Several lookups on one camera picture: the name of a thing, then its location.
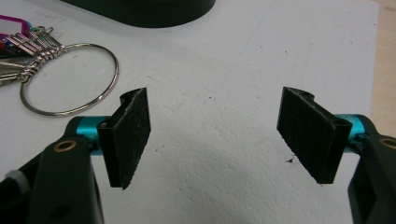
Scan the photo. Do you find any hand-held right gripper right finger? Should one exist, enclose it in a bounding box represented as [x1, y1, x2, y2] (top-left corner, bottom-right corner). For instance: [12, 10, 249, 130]
[276, 86, 365, 185]

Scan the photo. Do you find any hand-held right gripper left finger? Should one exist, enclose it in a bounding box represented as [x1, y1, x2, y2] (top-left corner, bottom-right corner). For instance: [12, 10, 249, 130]
[76, 87, 152, 190]

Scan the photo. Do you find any white foam board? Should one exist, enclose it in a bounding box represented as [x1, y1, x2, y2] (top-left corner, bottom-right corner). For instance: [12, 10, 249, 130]
[0, 0, 380, 224]

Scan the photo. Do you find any black round base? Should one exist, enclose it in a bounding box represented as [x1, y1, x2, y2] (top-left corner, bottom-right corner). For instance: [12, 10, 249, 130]
[60, 0, 217, 29]

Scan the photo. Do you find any bunch of small metal clips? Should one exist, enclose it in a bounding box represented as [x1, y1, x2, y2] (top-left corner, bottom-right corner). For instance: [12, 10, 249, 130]
[5, 25, 69, 82]

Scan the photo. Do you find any large metal key ring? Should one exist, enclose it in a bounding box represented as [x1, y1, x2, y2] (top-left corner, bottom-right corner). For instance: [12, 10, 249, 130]
[19, 42, 120, 118]

